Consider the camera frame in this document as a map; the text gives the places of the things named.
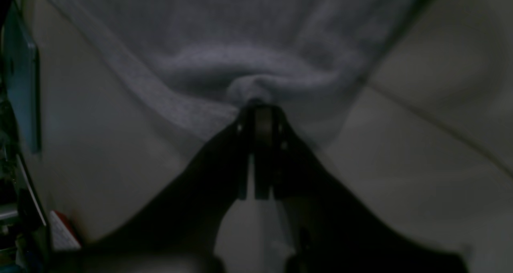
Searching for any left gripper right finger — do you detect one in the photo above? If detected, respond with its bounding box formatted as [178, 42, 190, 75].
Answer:
[254, 105, 468, 273]

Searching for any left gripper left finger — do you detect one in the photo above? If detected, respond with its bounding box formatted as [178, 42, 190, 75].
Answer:
[82, 107, 254, 273]

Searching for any grey T-shirt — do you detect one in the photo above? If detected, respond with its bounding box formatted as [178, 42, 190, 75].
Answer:
[48, 0, 425, 146]

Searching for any blue-grey laptop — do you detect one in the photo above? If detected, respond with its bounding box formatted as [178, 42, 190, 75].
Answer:
[3, 3, 42, 153]

